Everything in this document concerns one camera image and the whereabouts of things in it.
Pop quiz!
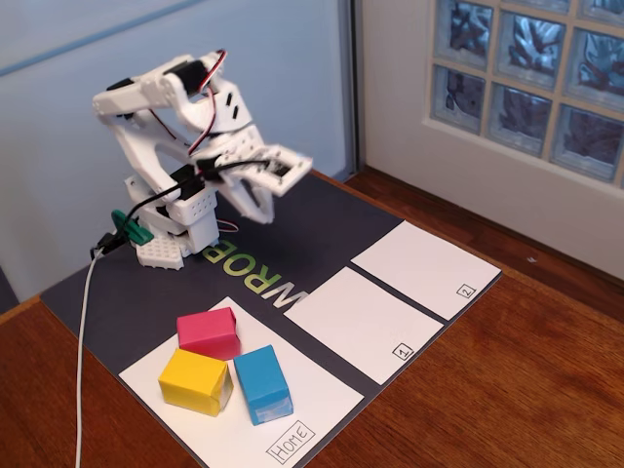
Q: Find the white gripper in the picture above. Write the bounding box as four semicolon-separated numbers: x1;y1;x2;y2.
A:
196;127;276;226

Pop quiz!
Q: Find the blue paper box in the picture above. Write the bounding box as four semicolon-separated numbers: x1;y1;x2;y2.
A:
232;344;294;427

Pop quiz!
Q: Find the pink paper box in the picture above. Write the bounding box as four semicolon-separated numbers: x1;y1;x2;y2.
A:
175;306;243;362

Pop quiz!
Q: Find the yellow paper box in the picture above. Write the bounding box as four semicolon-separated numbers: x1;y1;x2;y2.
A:
158;347;235;418

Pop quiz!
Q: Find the white paper sheet marked HOME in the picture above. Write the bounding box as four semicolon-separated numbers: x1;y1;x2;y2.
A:
118;295;366;468

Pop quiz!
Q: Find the black mat with WROB print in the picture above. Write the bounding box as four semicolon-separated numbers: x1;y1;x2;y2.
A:
39;168;504;468

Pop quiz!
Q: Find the green clamp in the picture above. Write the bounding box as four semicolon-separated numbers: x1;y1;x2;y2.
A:
110;209;156;246

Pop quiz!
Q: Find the white paper sheet marked 1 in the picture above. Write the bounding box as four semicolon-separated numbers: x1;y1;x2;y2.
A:
282;266;446;386

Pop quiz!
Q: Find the white paper sheet marked 2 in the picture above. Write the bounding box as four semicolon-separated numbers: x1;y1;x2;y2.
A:
349;220;503;322

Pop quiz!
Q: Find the glass block window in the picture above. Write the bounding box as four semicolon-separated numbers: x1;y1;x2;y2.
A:
428;0;624;189

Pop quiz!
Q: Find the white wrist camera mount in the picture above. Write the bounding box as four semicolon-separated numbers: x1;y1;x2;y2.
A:
228;143;313;199

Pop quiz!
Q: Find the black camera cable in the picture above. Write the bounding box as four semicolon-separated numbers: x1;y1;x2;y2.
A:
119;158;277;240

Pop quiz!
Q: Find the red black white servo wire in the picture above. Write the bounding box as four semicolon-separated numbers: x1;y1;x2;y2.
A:
187;48;229;157
145;106;179;145

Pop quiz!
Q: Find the black cable plug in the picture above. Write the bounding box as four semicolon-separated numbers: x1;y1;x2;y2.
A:
90;232;129;259

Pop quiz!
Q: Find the grey metal frame post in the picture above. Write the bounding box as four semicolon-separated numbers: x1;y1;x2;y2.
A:
338;0;365;179

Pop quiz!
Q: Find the white cable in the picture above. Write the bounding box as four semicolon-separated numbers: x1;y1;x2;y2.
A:
74;251;103;468

